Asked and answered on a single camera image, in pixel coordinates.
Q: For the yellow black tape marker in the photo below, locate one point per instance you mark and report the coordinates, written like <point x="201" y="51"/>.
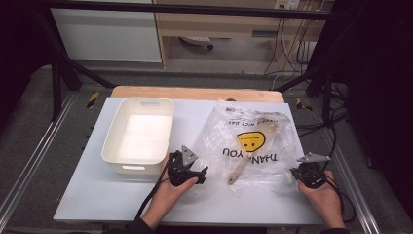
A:
<point x="93" y="99"/>
<point x="303" y="104"/>

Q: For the person's left hand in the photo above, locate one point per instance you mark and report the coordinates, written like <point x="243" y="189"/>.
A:
<point x="165" y="201"/>

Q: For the wooden table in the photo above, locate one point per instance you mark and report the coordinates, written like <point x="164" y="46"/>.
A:
<point x="195" y="93"/>

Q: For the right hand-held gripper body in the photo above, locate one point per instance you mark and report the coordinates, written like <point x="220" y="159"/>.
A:
<point x="311" y="175"/>

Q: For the black metal crossbar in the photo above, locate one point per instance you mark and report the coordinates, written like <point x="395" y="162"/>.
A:
<point x="195" y="9"/>

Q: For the white power strip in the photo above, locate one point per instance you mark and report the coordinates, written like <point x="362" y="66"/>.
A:
<point x="287" y="4"/>

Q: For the person's right hand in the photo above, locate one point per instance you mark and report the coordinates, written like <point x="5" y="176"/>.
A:
<point x="324" y="201"/>

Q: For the grey chair base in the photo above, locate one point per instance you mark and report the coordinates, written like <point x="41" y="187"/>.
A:
<point x="196" y="40"/>

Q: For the black curtain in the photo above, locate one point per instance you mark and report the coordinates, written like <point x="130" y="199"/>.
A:
<point x="380" y="81"/>
<point x="19" y="48"/>

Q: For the beige spoon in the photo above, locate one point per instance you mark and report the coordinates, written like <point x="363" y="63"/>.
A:
<point x="268" y="130"/>

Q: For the clear smiley plastic bag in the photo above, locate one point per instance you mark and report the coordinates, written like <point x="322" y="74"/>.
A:
<point x="220" y="136"/>

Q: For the black metal stand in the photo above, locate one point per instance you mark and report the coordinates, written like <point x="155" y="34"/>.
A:
<point x="319" y="74"/>
<point x="65" y="68"/>

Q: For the aluminium rail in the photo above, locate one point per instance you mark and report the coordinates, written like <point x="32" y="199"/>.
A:
<point x="35" y="152"/>
<point x="354" y="188"/>

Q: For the wooden desk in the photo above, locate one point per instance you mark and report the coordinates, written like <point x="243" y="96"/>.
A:
<point x="211" y="26"/>

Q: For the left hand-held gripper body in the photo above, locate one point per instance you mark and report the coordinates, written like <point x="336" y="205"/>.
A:
<point x="178" y="169"/>

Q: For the white plastic bin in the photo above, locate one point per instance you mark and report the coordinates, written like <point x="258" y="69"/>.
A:
<point x="139" y="139"/>

